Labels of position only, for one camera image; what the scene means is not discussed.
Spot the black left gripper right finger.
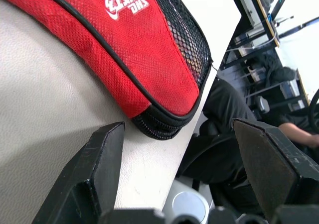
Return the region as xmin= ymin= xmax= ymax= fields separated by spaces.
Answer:
xmin=231 ymin=117 xmax=319 ymax=222

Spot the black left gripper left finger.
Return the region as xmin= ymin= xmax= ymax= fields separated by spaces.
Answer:
xmin=31 ymin=121 xmax=126 ymax=224

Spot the red table tennis paddle case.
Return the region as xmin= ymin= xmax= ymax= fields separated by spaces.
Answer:
xmin=0 ymin=0 xmax=214 ymax=141

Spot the person in black clothes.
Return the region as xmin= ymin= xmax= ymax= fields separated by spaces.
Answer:
xmin=202 ymin=53 xmax=319 ymax=211

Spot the black office chair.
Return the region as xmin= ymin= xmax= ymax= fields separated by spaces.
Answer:
xmin=176 ymin=120 xmax=252 ymax=192

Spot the black metal shelf rack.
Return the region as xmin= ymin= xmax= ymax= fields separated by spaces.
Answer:
xmin=219 ymin=17 xmax=310 ymax=115

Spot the silver robot body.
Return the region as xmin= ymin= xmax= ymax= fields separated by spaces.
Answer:
xmin=161 ymin=178 xmax=215 ymax=224

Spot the wooden desk with black frame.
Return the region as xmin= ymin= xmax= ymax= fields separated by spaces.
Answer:
xmin=227 ymin=0 xmax=319 ymax=48

